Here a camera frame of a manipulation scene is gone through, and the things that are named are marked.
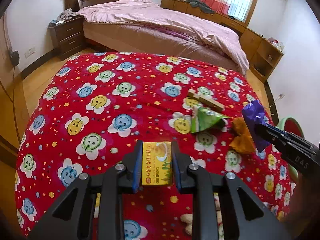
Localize yellow green bean cake box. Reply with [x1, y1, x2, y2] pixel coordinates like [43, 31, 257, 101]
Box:
[142, 142, 173, 185]

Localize purple plastic wrapper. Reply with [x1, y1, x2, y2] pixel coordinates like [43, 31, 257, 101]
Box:
[241, 100, 270, 152]

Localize orange wrapper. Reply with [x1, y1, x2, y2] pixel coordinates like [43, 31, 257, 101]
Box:
[229, 117, 255, 154]

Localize green snack bag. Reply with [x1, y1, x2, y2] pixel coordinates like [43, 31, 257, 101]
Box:
[190, 106, 229, 133]

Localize red bin with green rim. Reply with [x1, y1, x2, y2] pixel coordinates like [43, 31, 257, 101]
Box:
[276, 116, 306, 183]

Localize peanuts in shell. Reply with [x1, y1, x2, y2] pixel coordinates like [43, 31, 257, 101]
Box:
[180, 194, 226, 240]

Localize wooden block puzzle piece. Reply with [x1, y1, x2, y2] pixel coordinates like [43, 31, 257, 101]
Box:
[188, 89, 225, 112]

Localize red smiley flower blanket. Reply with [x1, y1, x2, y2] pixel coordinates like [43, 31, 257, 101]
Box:
[15, 52, 292, 236]

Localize wooden cabinet desk unit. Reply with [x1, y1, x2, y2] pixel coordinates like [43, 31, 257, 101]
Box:
[160, 0, 284, 84]

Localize wooden wardrobe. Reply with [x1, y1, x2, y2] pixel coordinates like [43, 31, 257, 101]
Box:
[1, 14, 29, 168]

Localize brown wooden bed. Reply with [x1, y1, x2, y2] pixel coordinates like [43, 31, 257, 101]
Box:
[64, 0, 240, 73]

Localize window with bars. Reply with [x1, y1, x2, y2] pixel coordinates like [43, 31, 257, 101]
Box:
[226, 0, 262, 26]

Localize dark wooden nightstand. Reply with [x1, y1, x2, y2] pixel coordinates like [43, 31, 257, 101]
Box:
[48, 16, 86, 60]

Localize dark clothes on cabinet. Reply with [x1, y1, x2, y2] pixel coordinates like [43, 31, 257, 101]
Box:
[186, 0, 215, 14]

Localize pink quilt on bed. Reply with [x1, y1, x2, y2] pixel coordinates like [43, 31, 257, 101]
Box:
[78, 0, 249, 75]

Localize clothes on nightstand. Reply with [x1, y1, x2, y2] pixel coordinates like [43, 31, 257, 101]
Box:
[49, 8, 79, 27]

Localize black charger on wall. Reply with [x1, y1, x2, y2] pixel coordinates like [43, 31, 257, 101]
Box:
[9, 50, 20, 67]

